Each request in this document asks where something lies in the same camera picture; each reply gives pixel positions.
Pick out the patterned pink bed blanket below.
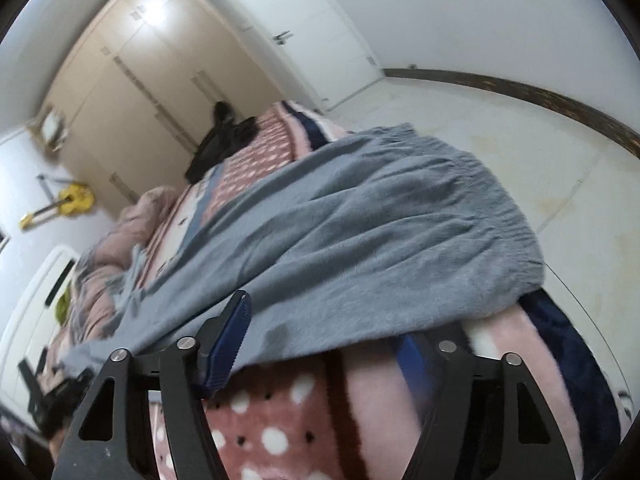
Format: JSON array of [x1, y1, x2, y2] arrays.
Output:
[[44, 100, 633, 480]]

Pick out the black door handle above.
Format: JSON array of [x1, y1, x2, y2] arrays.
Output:
[[272, 30, 293, 46]]

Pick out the white room door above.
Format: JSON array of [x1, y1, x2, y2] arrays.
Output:
[[228, 0, 382, 112]]

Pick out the folded bedding in wardrobe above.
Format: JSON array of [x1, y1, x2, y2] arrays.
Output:
[[40, 108, 67, 152]]

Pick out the white bed headboard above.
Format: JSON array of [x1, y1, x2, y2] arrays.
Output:
[[1, 245, 78, 403]]

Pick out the black clothing pile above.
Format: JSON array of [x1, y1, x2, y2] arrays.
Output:
[[184, 101, 259, 184]]

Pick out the pink crumpled duvet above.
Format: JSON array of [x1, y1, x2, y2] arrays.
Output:
[[63, 186, 178, 346]]

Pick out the beige wooden wardrobe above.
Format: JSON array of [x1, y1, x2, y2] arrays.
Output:
[[37, 0, 284, 214]]

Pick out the dark baseboard strip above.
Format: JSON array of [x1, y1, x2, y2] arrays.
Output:
[[383, 68, 640, 158]]

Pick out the grey-blue knit pants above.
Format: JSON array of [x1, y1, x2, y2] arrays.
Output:
[[61, 125, 544, 374]]

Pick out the small grey-blue garment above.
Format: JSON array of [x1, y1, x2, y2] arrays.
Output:
[[106, 244, 148, 312]]

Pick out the framed wall photo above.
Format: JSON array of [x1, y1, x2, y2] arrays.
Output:
[[0, 231, 10, 252]]

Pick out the yellow ukulele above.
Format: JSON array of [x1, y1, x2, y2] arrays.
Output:
[[18, 174, 96, 231]]

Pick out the green cloth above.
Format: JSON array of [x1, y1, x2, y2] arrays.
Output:
[[54, 285, 72, 326]]

